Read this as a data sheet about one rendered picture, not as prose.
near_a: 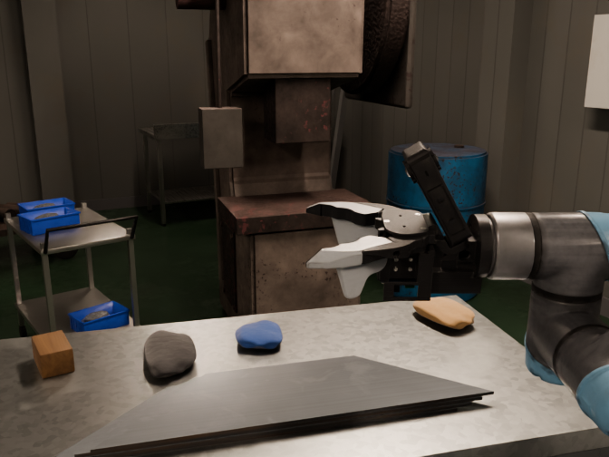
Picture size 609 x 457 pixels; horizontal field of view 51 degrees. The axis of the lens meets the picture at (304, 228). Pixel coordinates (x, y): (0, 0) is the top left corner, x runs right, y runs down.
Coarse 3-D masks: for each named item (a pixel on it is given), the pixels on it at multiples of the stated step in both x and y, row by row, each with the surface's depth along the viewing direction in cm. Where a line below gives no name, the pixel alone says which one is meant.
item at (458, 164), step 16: (432, 144) 456; (448, 144) 456; (400, 160) 418; (448, 160) 403; (464, 160) 404; (480, 160) 412; (400, 176) 420; (448, 176) 405; (464, 176) 407; (480, 176) 416; (400, 192) 423; (416, 192) 414; (464, 192) 410; (480, 192) 420; (400, 208) 425; (416, 208) 415; (464, 208) 413; (480, 208) 425; (400, 288) 438; (416, 288) 430
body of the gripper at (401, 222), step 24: (384, 216) 71; (408, 216) 71; (432, 216) 71; (480, 216) 69; (432, 240) 67; (480, 240) 68; (408, 264) 69; (432, 264) 68; (456, 264) 70; (480, 264) 68; (384, 288) 69; (432, 288) 71; (456, 288) 71; (480, 288) 71
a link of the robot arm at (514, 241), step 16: (496, 224) 68; (512, 224) 68; (528, 224) 68; (496, 240) 68; (512, 240) 67; (528, 240) 67; (496, 256) 68; (512, 256) 67; (528, 256) 67; (496, 272) 68; (512, 272) 68; (528, 272) 68
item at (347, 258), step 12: (360, 240) 66; (372, 240) 66; (384, 240) 66; (324, 252) 64; (336, 252) 64; (348, 252) 64; (360, 252) 64; (312, 264) 63; (324, 264) 63; (336, 264) 63; (348, 264) 64; (360, 264) 64; (372, 264) 66; (384, 264) 67; (348, 276) 65; (360, 276) 66; (348, 288) 66; (360, 288) 67
